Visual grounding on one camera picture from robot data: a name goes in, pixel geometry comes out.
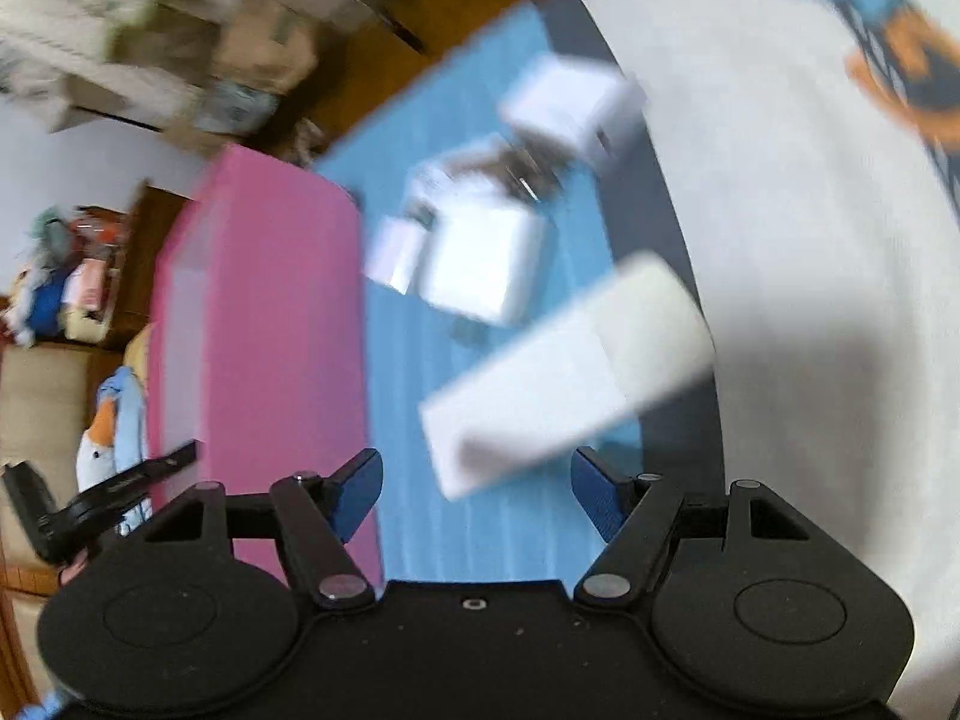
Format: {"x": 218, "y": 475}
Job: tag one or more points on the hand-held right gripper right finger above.
{"x": 596, "y": 495}

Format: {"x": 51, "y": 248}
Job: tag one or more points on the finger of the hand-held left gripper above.
{"x": 135, "y": 480}

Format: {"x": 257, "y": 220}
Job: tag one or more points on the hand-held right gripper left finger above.
{"x": 356, "y": 495}

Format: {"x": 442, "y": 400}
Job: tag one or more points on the pink storage box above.
{"x": 262, "y": 315}

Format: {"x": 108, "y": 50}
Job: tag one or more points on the small white charger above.
{"x": 397, "y": 255}

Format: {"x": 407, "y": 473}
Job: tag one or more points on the rounded white power bank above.
{"x": 487, "y": 262}

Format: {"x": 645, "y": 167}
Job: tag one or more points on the slim white remote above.
{"x": 435, "y": 176}

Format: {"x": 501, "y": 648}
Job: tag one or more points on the bunch of keys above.
{"x": 529, "y": 169}

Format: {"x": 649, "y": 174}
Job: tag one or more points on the thick white charger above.
{"x": 562, "y": 101}

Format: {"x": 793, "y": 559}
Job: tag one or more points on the white goose plush toy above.
{"x": 101, "y": 450}

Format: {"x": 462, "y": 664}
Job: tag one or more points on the wooden dresser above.
{"x": 150, "y": 255}

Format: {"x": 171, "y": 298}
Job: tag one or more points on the blue white patterned packet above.
{"x": 236, "y": 105}

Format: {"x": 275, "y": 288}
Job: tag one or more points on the brown paper bag green label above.
{"x": 262, "y": 37}

